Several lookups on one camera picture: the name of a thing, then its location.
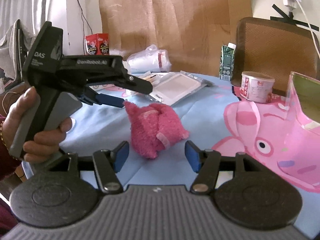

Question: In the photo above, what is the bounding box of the cotton swab packet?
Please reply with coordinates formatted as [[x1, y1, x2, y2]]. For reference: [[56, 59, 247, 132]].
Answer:
[[137, 72, 167, 86]]

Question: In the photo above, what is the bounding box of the clear packaged white pad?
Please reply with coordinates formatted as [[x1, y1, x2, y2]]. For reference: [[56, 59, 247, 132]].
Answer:
[[148, 71, 214, 106]]

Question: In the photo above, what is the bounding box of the pink plush towel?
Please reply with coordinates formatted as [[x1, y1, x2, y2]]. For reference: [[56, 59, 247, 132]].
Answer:
[[124, 101, 189, 159]]

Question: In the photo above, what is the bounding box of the person's left hand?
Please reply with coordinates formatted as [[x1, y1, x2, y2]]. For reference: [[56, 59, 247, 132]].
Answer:
[[1, 87, 72, 163]]

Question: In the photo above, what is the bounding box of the white plastic bag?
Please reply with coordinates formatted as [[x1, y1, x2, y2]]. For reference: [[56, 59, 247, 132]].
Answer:
[[127, 44, 171, 74]]

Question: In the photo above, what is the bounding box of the red snack box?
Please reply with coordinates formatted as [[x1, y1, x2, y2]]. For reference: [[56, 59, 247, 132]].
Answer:
[[85, 33, 110, 55]]

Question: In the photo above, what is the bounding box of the grey garment on chair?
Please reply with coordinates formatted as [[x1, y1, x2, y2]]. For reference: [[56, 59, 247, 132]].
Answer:
[[1, 19, 35, 81]]

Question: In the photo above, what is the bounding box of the blue pink cartoon tablecloth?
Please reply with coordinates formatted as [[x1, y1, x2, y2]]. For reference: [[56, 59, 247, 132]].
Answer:
[[22, 72, 320, 238]]

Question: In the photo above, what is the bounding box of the large cardboard sheet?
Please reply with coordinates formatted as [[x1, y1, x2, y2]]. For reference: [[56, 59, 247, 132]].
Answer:
[[99, 0, 252, 76]]

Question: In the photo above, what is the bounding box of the round pink white tub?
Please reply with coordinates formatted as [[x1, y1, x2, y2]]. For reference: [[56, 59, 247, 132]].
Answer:
[[240, 72, 275, 103]]

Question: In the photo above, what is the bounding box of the green white carton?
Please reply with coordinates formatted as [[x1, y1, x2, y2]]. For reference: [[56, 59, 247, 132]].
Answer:
[[219, 43, 236, 81]]

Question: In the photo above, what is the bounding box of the pink gold tin box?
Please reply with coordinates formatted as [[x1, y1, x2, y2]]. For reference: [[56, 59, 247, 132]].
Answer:
[[286, 72, 319, 134]]

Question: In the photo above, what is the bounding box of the brown chair backrest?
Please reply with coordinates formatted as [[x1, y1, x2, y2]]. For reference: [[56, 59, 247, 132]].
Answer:
[[231, 17, 319, 96]]

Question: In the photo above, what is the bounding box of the white cable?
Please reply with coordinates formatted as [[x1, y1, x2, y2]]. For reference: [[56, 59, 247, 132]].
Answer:
[[285, 0, 320, 59]]

